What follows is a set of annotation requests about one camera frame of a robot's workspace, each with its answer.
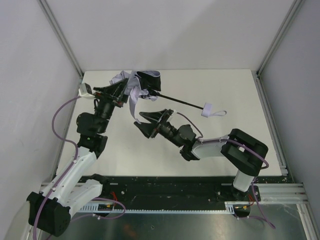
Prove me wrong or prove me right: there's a right aluminium frame post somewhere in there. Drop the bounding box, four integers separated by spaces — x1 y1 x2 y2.
256 0 305 77

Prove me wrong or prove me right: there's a left aluminium frame post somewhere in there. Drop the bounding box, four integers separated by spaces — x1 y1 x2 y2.
37 0 84 79

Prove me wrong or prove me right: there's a lavender folding umbrella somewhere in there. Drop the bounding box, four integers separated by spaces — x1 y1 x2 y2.
109 70 227 125

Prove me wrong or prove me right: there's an aluminium frame post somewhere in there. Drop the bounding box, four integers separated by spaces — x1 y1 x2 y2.
37 0 84 79
256 0 305 77

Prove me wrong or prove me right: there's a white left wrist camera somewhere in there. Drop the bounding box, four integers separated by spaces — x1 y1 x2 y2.
78 83 94 99

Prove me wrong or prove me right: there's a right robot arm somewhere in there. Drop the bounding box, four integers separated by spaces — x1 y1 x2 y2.
134 109 269 201

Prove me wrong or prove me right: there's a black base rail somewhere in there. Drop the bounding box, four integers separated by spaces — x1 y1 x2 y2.
82 175 262 211

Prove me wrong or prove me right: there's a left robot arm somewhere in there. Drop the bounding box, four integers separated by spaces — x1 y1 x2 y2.
27 78 128 239

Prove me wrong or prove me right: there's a grey slotted cable duct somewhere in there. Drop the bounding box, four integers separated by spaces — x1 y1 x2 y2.
78 201 252 215

